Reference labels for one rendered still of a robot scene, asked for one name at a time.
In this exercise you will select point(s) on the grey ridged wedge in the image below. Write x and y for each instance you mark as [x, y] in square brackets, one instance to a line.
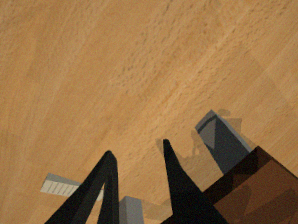
[58, 185]

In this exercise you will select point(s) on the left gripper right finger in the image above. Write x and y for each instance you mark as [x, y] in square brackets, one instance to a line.
[189, 204]

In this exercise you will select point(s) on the brown wooden stand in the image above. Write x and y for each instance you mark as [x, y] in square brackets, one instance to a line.
[257, 190]

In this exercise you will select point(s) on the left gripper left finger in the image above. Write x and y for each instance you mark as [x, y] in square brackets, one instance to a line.
[77, 208]

